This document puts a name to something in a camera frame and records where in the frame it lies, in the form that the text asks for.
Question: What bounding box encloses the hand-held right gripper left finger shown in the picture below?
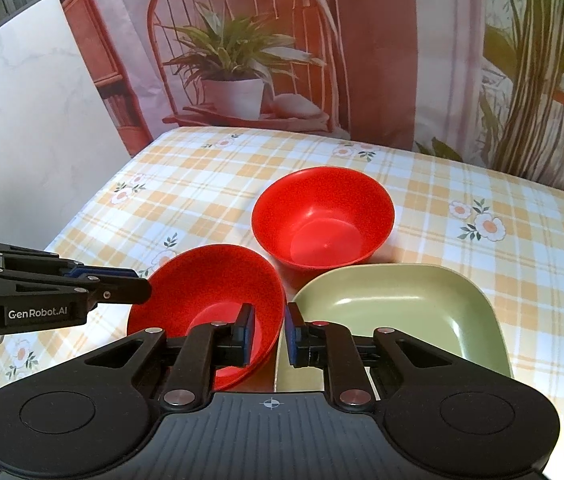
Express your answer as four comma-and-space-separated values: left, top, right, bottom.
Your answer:
82, 302, 256, 411

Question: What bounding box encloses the red plastic bowl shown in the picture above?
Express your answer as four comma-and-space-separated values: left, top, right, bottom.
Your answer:
251, 166, 396, 281
127, 243, 287, 392

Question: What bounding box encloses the yellow checked floral tablecloth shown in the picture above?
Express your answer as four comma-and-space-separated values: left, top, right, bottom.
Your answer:
0, 126, 564, 461

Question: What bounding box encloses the printed room backdrop cloth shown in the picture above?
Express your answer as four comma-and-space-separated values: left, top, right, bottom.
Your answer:
44, 0, 564, 198

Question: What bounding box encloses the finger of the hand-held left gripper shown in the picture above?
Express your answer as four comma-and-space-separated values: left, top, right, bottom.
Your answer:
0, 238, 139, 281
0, 269, 152, 308

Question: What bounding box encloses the green square plate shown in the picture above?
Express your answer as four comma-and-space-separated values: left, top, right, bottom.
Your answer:
273, 263, 514, 393

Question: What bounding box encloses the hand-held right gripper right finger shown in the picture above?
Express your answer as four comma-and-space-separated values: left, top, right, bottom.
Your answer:
284, 302, 469, 411

